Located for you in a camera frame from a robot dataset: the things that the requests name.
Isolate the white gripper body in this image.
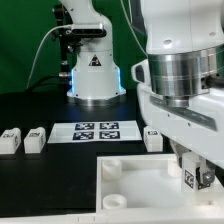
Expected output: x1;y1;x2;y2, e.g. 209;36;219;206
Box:
137;84;224;169

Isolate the white square tabletop part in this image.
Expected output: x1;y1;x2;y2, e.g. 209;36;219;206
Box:
96;154;224;224

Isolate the white cable left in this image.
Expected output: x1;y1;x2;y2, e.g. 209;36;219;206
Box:
25;24;73;90

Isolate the black cable at base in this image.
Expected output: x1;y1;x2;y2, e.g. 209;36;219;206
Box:
25;73;72;94

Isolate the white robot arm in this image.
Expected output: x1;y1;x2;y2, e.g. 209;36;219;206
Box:
60;0;224;189

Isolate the white sheet with markers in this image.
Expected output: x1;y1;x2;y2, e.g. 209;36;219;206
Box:
48;120;142;143

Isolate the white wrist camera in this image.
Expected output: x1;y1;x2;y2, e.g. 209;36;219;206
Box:
131;59;151;86

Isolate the white cable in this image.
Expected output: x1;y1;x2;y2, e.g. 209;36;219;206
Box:
119;0;148;57
25;24;73;90

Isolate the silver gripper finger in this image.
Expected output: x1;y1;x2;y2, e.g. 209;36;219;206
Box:
196;159;216;190

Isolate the white cable right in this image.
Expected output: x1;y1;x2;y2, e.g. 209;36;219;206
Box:
119;0;148;57

